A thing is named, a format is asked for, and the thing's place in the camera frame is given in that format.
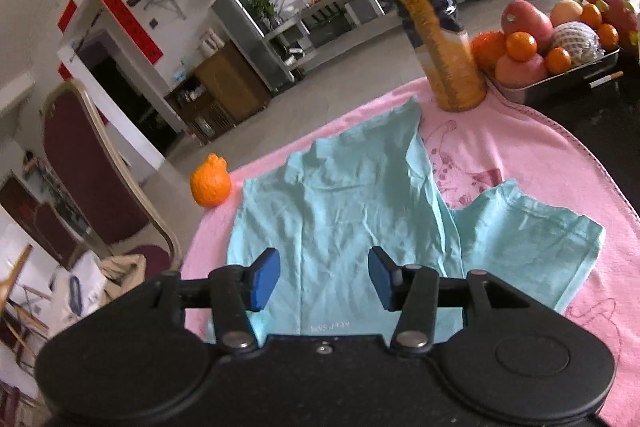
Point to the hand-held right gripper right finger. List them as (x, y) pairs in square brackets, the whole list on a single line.
[(382, 279)]

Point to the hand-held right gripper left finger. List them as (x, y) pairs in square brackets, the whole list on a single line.
[(264, 281)]

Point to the light blue towel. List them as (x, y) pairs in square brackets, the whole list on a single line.
[(350, 202)]

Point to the orange plush toy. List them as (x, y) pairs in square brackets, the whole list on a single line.
[(211, 183)]

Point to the beige bag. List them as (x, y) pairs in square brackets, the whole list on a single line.
[(117, 268)]

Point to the pink printed blanket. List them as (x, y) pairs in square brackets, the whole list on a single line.
[(505, 142)]

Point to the brown wooden cabinet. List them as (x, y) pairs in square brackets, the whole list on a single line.
[(232, 82)]

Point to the dark red upholstered chair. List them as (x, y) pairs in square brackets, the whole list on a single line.
[(85, 167)]

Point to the yellow giraffe plush toy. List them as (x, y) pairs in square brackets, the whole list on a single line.
[(445, 42)]

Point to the steel shelf rack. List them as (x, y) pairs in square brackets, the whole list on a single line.
[(280, 32)]

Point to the pale red apple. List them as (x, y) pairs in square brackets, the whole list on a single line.
[(520, 68)]

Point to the small orange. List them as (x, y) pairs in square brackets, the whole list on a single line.
[(558, 60), (521, 46), (608, 35), (591, 15), (487, 48)]

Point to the grey microwave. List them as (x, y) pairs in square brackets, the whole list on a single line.
[(362, 8)]

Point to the green potted plant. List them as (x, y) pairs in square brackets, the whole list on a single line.
[(262, 2)]

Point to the red door banner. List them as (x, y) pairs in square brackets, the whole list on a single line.
[(131, 19)]

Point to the large red apple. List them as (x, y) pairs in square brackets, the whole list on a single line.
[(526, 19)]

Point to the white cigarette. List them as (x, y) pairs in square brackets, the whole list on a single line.
[(605, 78)]

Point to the pear in white foam net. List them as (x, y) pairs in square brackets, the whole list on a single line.
[(575, 40)]

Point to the pale peach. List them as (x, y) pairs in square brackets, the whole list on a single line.
[(566, 12)]

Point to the pink dragon fruit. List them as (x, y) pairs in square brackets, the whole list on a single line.
[(614, 6)]

